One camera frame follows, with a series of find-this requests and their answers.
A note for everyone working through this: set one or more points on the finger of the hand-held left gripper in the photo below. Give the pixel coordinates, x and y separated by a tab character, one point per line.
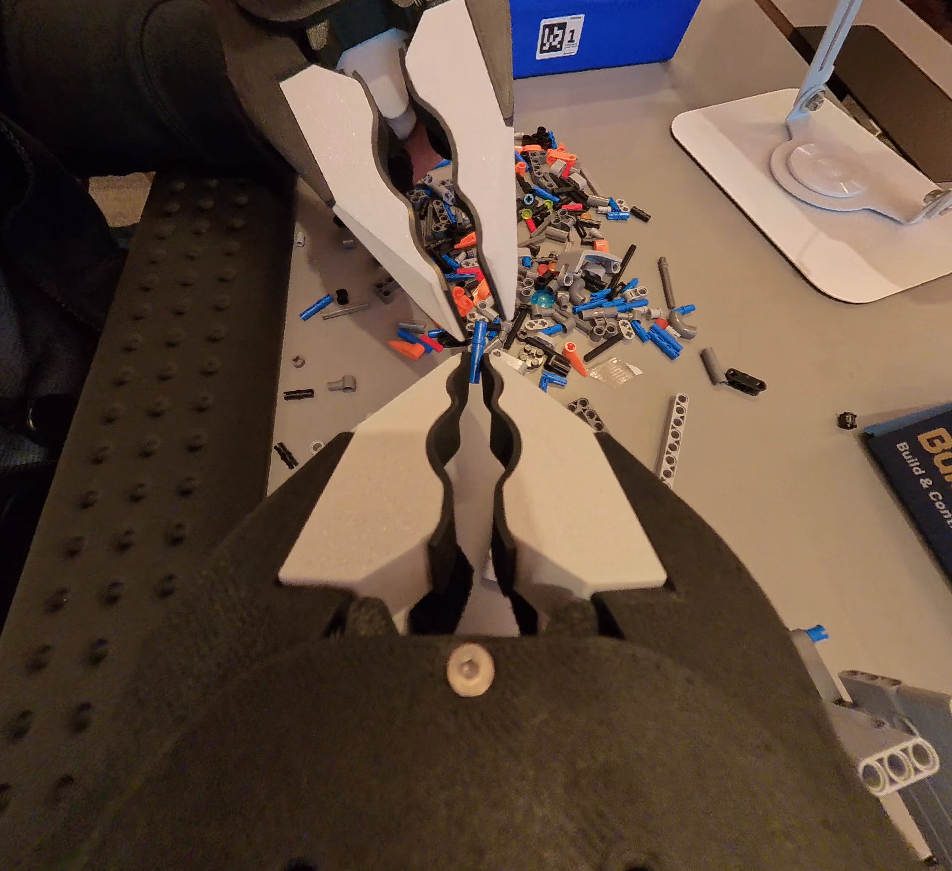
349	164
476	112

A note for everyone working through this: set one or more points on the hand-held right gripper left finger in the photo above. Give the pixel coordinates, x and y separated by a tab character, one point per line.
364	514

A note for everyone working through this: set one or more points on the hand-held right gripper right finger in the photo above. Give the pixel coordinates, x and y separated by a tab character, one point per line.
580	514

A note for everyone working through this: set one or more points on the long blue pin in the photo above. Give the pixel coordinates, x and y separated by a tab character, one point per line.
477	350

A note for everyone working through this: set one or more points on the pile of small building parts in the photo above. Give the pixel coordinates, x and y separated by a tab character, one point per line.
595	305

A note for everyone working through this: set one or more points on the black flat link piece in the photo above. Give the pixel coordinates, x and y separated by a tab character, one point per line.
744	381

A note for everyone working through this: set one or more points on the small grey elbow connector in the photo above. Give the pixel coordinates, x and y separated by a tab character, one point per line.
343	385

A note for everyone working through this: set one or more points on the black short pin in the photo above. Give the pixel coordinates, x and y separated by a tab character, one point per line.
285	455

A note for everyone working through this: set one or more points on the dark grey angled beam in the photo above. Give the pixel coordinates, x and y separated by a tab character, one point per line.
587	413

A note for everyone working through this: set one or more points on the long grey holed beam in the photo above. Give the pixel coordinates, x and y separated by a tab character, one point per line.
673	436

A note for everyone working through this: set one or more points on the black double-ended pin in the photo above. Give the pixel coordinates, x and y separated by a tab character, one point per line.
297	395

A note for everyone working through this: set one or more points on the small clear sticker bag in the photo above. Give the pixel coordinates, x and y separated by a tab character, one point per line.
613	372

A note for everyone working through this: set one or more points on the grey tube connector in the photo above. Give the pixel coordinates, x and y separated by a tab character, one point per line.
712	365

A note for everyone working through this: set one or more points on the white book stand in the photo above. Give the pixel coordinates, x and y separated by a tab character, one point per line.
744	164

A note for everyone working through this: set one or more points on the blue robot kit box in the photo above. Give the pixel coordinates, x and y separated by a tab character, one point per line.
922	484

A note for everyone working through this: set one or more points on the grey partly built model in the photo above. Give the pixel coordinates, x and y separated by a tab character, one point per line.
907	722

